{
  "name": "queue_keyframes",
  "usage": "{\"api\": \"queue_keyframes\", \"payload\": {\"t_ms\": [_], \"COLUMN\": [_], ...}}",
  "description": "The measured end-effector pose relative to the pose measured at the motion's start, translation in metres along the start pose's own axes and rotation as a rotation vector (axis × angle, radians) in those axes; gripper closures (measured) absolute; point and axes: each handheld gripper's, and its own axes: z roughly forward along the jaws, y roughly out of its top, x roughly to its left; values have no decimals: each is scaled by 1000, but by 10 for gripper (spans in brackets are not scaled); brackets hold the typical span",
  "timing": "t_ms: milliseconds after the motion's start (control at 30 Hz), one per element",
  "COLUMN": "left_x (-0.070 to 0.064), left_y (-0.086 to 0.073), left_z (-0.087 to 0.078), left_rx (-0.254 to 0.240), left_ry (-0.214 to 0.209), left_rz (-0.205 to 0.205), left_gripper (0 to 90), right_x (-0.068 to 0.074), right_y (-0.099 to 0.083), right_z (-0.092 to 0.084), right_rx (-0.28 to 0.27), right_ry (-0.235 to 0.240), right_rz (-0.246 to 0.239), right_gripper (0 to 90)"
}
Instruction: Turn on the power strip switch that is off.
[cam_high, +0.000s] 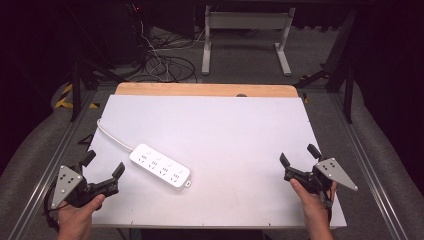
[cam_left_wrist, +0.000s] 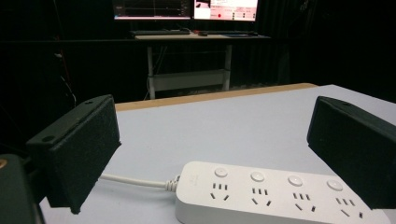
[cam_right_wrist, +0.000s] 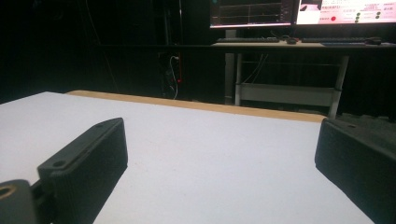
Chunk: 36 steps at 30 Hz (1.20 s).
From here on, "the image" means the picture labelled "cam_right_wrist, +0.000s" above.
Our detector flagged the black keyboard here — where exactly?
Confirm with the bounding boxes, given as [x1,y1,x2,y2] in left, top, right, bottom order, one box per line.
[301,36,368,44]
[216,36,280,44]

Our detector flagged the white cable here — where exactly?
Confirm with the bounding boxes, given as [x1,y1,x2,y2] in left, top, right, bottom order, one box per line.
[169,55,179,101]

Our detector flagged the bright-screen computer monitor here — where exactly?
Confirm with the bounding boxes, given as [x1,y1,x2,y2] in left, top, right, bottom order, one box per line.
[294,0,396,26]

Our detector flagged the red cable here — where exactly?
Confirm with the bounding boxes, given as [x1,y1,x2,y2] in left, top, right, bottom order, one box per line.
[177,52,183,84]

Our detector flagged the white foam mat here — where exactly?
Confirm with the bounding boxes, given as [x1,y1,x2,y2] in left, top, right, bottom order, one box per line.
[0,91,376,224]

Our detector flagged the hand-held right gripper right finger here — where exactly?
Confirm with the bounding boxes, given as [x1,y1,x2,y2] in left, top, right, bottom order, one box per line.
[314,117,396,224]

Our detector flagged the white-legged computer desk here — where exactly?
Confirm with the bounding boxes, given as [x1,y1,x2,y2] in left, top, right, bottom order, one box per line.
[211,40,396,119]

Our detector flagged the dark-screen computer monitor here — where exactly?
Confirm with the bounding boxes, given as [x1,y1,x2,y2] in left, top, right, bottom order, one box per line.
[209,0,295,30]

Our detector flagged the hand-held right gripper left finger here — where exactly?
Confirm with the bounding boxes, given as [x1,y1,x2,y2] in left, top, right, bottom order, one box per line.
[36,117,129,224]

